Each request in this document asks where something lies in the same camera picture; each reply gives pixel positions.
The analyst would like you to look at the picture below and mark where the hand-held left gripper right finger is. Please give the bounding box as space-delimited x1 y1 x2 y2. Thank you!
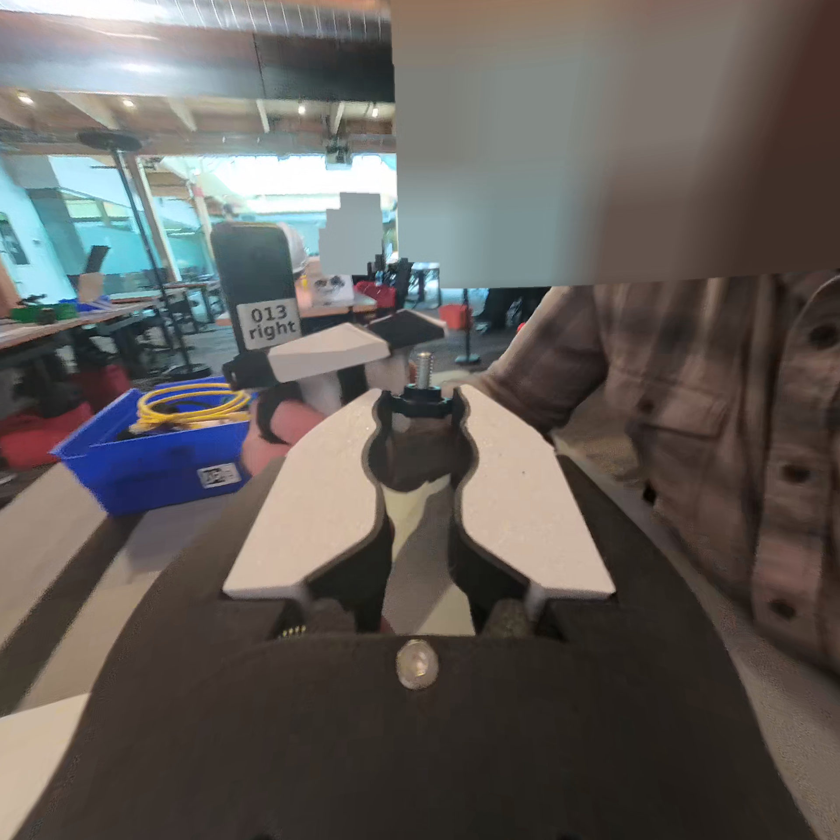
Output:
448 385 618 630

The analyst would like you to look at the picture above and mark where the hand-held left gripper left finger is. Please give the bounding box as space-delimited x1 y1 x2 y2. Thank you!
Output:
222 388 395 632

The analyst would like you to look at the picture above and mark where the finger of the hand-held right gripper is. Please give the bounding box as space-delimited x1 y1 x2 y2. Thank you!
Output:
363 308 448 350
266 322 392 384

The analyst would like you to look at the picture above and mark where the small black spring part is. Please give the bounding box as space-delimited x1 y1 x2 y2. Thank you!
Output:
381 351 455 421

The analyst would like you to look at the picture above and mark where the blue plastic bin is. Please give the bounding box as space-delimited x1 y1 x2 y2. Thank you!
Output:
51 375 253 517

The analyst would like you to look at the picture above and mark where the person's right forearm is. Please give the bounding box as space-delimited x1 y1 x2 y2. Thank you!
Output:
364 285 614 496

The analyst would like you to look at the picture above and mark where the person's right hand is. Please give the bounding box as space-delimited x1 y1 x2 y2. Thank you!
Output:
241 400 329 481

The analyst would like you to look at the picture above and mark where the wooden work table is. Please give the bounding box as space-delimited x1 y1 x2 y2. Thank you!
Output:
217 289 378 332

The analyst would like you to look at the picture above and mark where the white hard hat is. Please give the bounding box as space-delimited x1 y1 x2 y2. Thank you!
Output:
276 223 309 273

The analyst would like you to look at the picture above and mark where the white product box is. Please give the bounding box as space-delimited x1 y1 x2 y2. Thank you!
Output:
308 272 358 307

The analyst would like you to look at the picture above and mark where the black pole stand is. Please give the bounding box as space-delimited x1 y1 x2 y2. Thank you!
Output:
77 130 204 382

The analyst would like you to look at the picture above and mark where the red storage box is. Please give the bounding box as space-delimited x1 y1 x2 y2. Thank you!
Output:
79 364 132 409
0 400 93 470

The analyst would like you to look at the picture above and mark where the long wooden desk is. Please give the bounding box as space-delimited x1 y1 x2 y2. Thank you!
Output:
0 298 165 368

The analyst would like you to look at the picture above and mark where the person's plaid shirt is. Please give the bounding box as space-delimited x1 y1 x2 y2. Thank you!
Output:
551 272 840 670

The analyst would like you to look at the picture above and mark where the black stanchion post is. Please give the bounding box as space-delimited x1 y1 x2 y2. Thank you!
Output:
455 289 481 365

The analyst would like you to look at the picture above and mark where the yellow coiled cable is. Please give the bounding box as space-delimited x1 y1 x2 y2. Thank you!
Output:
128 384 253 434

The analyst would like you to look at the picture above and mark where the silver ventilation duct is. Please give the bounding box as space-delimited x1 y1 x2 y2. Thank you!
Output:
151 0 391 30

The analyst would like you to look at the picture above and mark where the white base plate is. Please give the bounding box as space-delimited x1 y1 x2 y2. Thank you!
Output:
0 692 89 840

